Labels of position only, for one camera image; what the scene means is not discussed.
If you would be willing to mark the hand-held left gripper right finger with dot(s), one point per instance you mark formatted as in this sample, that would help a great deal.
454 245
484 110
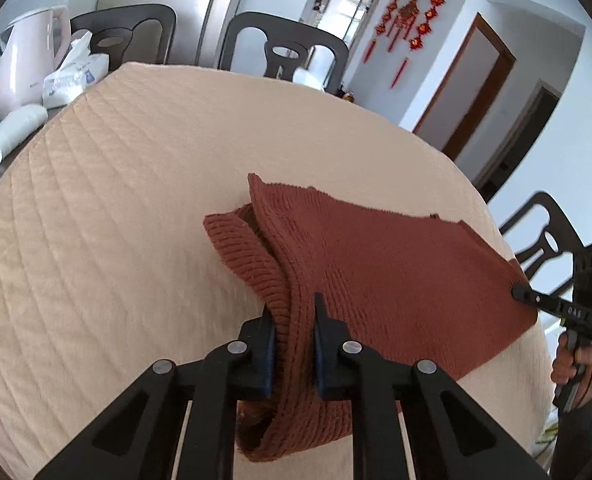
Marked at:
320 360

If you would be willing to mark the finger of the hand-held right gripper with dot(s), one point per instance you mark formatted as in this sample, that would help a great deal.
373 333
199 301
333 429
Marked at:
523 294

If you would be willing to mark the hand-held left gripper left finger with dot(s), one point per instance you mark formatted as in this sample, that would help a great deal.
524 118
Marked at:
268 360

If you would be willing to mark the rust knit sweater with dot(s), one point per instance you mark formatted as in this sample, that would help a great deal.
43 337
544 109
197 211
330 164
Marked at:
376 270

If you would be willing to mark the person's right forearm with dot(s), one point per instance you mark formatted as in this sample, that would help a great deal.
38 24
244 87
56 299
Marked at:
576 440

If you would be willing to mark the person's right hand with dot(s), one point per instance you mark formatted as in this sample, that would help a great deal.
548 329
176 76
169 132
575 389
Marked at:
562 365

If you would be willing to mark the black chair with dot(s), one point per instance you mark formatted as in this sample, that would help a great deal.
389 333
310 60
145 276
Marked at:
551 210
165 30
235 40

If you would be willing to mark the dark wooden door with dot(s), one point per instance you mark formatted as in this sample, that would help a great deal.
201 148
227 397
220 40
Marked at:
521 145

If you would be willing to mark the beige quilted table cover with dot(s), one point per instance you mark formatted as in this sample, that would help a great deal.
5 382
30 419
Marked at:
125 210

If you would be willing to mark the brown wooden door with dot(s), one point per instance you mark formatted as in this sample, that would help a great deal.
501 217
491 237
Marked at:
471 90

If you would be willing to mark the large red knot ornament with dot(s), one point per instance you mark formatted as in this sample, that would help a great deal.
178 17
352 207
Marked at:
407 12

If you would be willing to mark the white roll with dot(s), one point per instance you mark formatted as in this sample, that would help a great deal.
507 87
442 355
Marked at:
15 132

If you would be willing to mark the white tissue pack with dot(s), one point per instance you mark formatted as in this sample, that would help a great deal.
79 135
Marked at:
73 80

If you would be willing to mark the pink electric kettle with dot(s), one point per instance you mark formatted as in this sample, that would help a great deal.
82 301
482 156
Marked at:
25 60

